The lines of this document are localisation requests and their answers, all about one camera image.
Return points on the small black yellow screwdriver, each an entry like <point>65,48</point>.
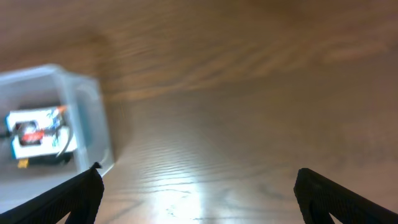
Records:
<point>49,160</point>

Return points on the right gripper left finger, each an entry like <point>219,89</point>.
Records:
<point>78,199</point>

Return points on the clear plastic container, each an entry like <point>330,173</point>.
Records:
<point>47,86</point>

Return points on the blue white screw box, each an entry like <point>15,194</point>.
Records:
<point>43,116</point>

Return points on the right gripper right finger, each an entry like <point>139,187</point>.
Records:
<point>320,199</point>

